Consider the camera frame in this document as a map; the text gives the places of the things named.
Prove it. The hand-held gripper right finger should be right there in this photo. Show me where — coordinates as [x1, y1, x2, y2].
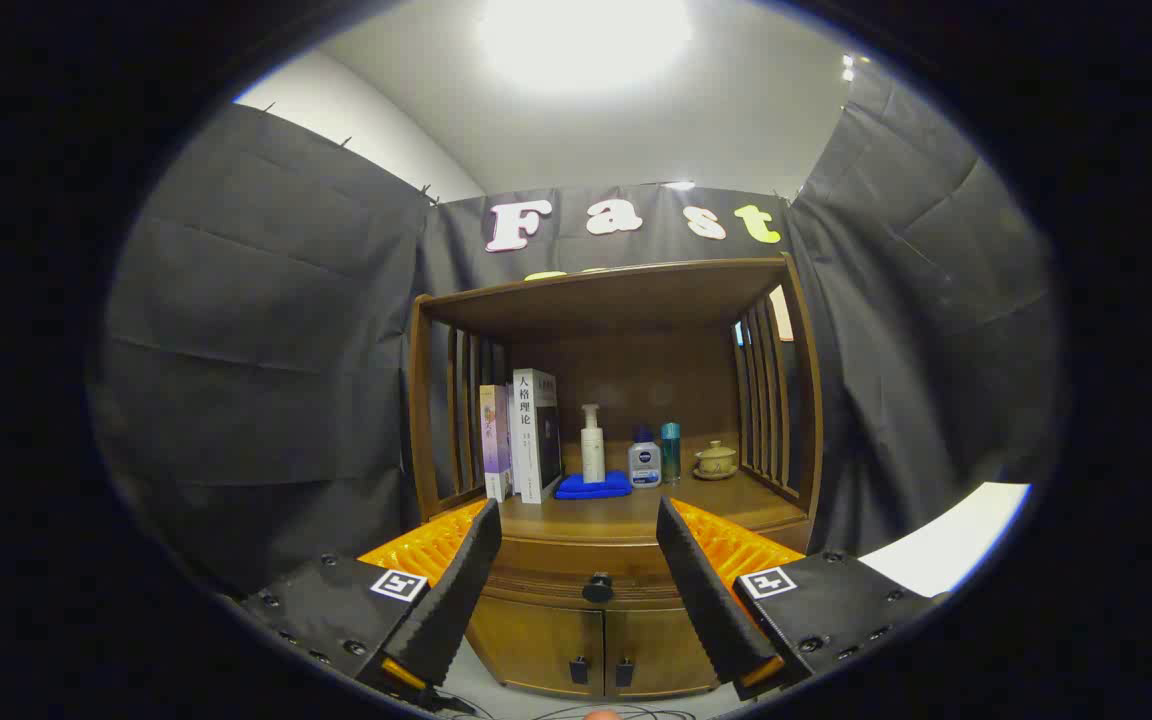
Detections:
[656, 496, 947, 701]

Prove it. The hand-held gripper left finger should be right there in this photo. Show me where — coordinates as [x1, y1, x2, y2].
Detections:
[236, 497, 503, 713]

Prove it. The brown wooden drawer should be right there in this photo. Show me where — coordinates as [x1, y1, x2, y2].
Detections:
[481, 525, 809, 609]

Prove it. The wooden cabinet door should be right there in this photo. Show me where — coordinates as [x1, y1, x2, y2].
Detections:
[604, 605, 722, 698]
[466, 597, 605, 698]

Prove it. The wooden cabinet countertop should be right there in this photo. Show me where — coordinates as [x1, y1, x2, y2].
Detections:
[431, 465, 809, 549]

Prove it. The brown wooden cabinet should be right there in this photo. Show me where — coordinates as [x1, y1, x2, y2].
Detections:
[406, 255, 825, 699]

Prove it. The beige lidded teacup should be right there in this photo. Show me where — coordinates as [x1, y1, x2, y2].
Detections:
[693, 440, 739, 481]

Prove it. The white bottle with blue pump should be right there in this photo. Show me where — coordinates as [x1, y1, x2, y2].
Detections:
[628, 427, 663, 489]

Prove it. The blue folded cloth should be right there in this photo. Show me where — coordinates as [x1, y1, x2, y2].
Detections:
[554, 471, 634, 501]

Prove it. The purple book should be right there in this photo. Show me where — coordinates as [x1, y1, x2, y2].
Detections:
[479, 385, 514, 503]

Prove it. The white thick book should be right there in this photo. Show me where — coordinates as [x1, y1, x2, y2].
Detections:
[510, 368, 564, 504]

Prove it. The white grey appliance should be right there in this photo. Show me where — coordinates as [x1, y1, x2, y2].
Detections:
[856, 482, 1032, 599]

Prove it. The black floor cable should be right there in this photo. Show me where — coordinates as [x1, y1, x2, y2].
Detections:
[426, 690, 717, 720]

